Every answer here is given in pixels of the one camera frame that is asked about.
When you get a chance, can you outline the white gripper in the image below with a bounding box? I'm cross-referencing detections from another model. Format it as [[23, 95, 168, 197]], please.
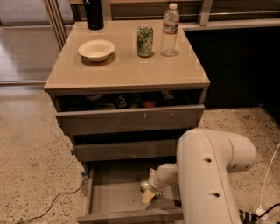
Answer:
[[141, 168, 163, 205]]

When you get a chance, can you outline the silver 7up can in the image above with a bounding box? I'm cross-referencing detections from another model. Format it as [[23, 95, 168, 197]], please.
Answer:
[[140, 180, 149, 193]]

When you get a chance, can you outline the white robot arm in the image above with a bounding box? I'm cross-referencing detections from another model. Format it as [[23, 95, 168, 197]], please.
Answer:
[[141, 129, 256, 224]]

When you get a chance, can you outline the grey middle drawer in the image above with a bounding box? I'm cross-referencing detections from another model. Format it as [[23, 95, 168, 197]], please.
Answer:
[[72, 129, 186, 162]]

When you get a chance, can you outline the grey drawer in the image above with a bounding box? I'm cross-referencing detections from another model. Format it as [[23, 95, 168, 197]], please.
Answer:
[[53, 89, 206, 136], [77, 157, 183, 224], [72, 129, 186, 162]]

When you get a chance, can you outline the grey bottom drawer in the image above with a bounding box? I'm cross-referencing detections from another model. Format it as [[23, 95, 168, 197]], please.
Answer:
[[77, 157, 183, 224]]

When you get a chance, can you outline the grey top drawer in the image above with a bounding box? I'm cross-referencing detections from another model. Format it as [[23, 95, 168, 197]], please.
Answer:
[[53, 89, 206, 136]]

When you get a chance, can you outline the grey drawer cabinet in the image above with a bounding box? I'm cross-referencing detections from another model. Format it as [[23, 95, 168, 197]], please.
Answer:
[[44, 19, 211, 165]]

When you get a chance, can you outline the green soda can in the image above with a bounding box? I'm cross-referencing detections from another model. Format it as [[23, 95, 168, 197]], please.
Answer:
[[137, 24, 153, 57]]

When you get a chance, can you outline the orange fruit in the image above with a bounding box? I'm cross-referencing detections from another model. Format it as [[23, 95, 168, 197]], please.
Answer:
[[143, 100, 156, 108]]

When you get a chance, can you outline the dark snack bag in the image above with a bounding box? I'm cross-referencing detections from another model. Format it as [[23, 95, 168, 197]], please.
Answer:
[[113, 93, 137, 109]]

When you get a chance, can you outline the black power strip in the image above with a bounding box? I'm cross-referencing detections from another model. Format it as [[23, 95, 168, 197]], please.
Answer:
[[239, 210, 257, 224]]

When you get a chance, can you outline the white plug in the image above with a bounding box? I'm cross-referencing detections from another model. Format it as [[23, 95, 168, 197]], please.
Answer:
[[255, 207, 268, 221]]

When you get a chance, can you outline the white bowl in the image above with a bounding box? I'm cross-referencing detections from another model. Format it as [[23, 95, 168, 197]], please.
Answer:
[[78, 39, 115, 62]]

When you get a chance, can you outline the clear plastic water bottle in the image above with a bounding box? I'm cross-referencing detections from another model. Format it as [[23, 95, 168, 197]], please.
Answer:
[[160, 3, 179, 57]]

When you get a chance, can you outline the black thermos bottle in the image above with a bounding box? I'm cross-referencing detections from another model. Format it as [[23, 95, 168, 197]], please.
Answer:
[[83, 0, 104, 30]]

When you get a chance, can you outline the black floor cable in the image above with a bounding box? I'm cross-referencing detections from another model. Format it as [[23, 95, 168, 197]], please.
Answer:
[[17, 178, 89, 224]]

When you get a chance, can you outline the white cable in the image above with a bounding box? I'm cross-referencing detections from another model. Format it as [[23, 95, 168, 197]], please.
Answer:
[[258, 141, 280, 209]]

